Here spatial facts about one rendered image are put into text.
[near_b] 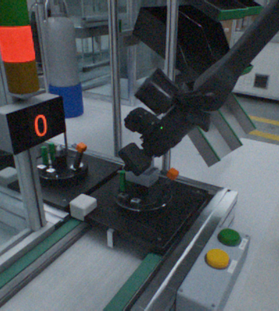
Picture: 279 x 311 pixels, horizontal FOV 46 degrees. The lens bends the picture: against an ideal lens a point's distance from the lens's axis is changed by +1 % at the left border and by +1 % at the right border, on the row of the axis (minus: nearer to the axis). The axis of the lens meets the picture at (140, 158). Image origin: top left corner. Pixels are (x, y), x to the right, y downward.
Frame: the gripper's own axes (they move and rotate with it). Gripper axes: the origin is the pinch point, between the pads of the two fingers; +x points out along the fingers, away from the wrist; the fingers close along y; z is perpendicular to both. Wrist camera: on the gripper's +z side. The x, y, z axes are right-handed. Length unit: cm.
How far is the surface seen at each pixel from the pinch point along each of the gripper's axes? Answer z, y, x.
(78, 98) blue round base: 44, -60, 58
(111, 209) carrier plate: -4.9, 7.0, 10.3
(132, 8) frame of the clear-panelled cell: 59, -86, 19
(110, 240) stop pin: -9.7, 13.2, 9.4
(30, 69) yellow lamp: 21.0, 19.0, -10.6
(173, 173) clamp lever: -7.3, 0.9, -5.1
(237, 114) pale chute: -8.0, -48.2, -2.9
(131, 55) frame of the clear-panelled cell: 46, -86, 35
